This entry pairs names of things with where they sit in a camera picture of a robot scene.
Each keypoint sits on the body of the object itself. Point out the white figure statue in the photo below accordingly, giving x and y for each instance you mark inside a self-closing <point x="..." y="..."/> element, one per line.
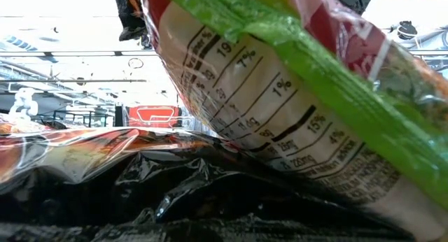
<point x="22" y="102"/>

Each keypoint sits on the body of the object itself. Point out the thin black horizontal rail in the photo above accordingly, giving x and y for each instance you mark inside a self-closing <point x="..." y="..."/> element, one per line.
<point x="105" y="80"/>

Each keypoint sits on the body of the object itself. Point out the long white light bar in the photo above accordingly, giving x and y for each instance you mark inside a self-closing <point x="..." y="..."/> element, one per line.
<point x="87" y="53"/>

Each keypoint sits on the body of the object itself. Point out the black metal rack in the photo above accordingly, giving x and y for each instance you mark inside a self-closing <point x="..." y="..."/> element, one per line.
<point x="77" y="112"/>

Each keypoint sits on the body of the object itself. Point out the red crate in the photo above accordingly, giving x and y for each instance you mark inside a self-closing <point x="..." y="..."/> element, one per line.
<point x="154" y="117"/>

